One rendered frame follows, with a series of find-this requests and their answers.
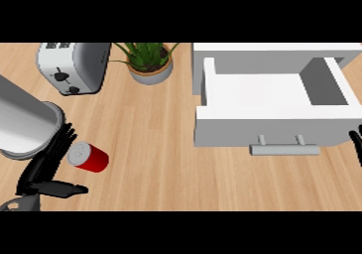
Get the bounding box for green leafy plant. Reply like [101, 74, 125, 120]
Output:
[109, 42, 182, 73]

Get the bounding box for white drawer front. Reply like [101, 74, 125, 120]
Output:
[194, 104, 362, 149]

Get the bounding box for grey plant pot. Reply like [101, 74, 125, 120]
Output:
[126, 56, 175, 86]

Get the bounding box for white drawer box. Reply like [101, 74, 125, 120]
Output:
[200, 57, 362, 107]

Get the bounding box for silver toaster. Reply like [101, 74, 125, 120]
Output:
[36, 42, 113, 97]

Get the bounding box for grey drawer handle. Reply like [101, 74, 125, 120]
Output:
[249, 134, 323, 157]

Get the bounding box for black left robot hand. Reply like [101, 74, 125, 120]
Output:
[14, 122, 91, 199]

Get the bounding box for white cabinet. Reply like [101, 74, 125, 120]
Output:
[191, 42, 362, 97]

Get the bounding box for red can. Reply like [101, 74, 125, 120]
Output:
[67, 141, 111, 174]

